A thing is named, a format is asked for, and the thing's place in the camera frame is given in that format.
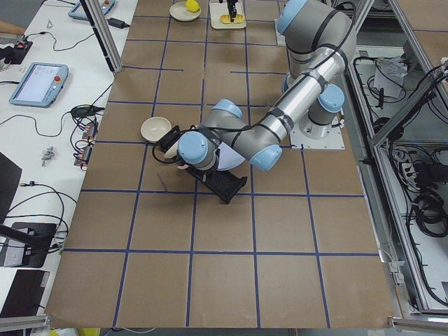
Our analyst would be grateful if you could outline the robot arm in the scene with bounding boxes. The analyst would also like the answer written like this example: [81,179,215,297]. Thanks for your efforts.
[177,1,356,172]

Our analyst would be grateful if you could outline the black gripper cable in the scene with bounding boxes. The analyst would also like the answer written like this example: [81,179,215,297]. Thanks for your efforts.
[150,0,358,165]

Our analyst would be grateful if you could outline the cream bowl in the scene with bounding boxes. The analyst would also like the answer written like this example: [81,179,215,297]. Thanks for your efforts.
[140,116,172,143]

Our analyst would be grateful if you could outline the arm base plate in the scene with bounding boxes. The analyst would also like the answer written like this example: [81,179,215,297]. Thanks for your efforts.
[289,113,345,151]
[274,17,286,46]

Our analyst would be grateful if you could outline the blue teach pendant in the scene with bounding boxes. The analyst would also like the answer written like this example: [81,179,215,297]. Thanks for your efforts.
[9,62,69,108]
[67,0,119,20]

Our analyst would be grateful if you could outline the cream plate in rack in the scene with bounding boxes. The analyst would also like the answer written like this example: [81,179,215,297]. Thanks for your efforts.
[164,146,178,159]

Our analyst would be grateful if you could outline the white plate under lemon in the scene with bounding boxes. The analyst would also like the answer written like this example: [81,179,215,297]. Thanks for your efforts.
[169,1,201,22]

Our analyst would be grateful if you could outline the black laptop computer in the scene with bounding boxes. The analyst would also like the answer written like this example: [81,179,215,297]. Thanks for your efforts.
[1,154,56,318]

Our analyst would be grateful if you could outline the white paper bag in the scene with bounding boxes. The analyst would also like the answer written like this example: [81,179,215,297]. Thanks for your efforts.
[373,56,407,99]

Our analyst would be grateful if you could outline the black dish rack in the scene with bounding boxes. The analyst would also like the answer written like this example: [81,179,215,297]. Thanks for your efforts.
[154,126,248,204]

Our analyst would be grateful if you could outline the yellow lemon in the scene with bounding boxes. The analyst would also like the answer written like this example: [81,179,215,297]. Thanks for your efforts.
[185,0,200,13]

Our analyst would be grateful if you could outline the blue plate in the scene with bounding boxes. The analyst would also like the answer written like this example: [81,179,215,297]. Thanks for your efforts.
[217,142,246,171]

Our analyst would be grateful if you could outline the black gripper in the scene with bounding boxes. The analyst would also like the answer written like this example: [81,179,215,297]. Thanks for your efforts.
[194,167,218,182]
[227,0,237,22]

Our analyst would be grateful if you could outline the aluminium frame post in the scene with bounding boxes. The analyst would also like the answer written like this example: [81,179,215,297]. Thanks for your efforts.
[80,0,123,74]

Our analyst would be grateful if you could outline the orange striped bread loaf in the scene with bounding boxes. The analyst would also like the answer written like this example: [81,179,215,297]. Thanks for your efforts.
[219,13,245,25]

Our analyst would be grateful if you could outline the white rectangular tray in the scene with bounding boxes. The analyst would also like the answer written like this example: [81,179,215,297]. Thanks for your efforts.
[209,1,246,29]

